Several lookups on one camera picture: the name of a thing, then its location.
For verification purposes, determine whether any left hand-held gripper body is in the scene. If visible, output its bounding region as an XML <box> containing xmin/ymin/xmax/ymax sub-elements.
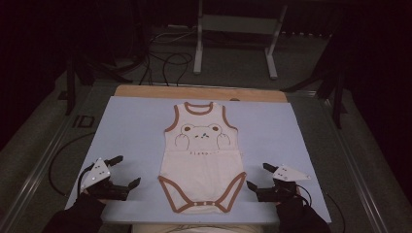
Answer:
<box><xmin>80</xmin><ymin>157</ymin><xmax>130</xmax><ymax>202</ymax></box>

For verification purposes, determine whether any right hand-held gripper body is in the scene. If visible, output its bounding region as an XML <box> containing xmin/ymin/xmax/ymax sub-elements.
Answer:
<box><xmin>256</xmin><ymin>164</ymin><xmax>311</xmax><ymax>203</ymax></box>

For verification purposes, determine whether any white baby bodysuit brown trim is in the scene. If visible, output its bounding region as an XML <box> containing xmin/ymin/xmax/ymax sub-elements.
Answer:
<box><xmin>157</xmin><ymin>101</ymin><xmax>247</xmax><ymax>215</ymax></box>

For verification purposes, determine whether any person's left hand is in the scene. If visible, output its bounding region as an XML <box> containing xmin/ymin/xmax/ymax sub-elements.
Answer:
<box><xmin>82</xmin><ymin>190</ymin><xmax>110</xmax><ymax>206</ymax></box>

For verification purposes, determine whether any person's right hand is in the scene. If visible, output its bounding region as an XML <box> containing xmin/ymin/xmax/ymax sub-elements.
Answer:
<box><xmin>275</xmin><ymin>190</ymin><xmax>304</xmax><ymax>207</ymax></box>

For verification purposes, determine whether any light blue mat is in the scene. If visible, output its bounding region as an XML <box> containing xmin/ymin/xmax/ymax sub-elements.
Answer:
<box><xmin>64</xmin><ymin>95</ymin><xmax>332</xmax><ymax>225</ymax></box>

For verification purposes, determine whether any wooden table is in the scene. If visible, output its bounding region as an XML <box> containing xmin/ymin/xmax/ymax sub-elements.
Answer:
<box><xmin>114</xmin><ymin>84</ymin><xmax>289</xmax><ymax>104</ymax></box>

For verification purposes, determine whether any black tripod stand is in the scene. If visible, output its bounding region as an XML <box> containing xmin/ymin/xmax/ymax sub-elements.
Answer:
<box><xmin>64</xmin><ymin>48</ymin><xmax>134</xmax><ymax>116</ymax></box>
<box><xmin>281</xmin><ymin>32</ymin><xmax>349</xmax><ymax>130</ymax></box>

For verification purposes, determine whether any white metal stand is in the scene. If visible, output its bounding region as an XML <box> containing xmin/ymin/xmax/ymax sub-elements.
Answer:
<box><xmin>192</xmin><ymin>0</ymin><xmax>289</xmax><ymax>81</ymax></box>

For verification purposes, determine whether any right hand-held gripper cable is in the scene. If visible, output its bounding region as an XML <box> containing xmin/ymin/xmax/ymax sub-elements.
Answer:
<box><xmin>295</xmin><ymin>183</ymin><xmax>313</xmax><ymax>207</ymax></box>

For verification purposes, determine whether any hand-held gripper cable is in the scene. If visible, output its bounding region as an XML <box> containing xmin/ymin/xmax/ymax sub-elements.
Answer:
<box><xmin>77</xmin><ymin>164</ymin><xmax>95</xmax><ymax>195</ymax></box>
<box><xmin>295</xmin><ymin>183</ymin><xmax>313</xmax><ymax>207</ymax></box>

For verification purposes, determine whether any left hand-held gripper cable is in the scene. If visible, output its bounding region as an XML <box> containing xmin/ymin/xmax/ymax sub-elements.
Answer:
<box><xmin>77</xmin><ymin>164</ymin><xmax>95</xmax><ymax>195</ymax></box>

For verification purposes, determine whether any long black floor cable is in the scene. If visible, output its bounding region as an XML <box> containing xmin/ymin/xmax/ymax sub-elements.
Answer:
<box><xmin>48</xmin><ymin>131</ymin><xmax>96</xmax><ymax>197</ymax></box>

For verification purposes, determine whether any aluminium floor rail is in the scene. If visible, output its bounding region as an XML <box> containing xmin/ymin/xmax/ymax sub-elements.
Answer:
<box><xmin>320</xmin><ymin>96</ymin><xmax>390</xmax><ymax>233</ymax></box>
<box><xmin>0</xmin><ymin>83</ymin><xmax>95</xmax><ymax>233</ymax></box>

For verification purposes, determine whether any black looped floor cable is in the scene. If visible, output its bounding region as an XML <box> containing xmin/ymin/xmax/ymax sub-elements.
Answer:
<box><xmin>161</xmin><ymin>52</ymin><xmax>193</xmax><ymax>86</ymax></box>

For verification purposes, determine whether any white floor cable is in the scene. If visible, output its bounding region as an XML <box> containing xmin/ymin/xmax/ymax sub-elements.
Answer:
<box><xmin>150</xmin><ymin>27</ymin><xmax>198</xmax><ymax>45</ymax></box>

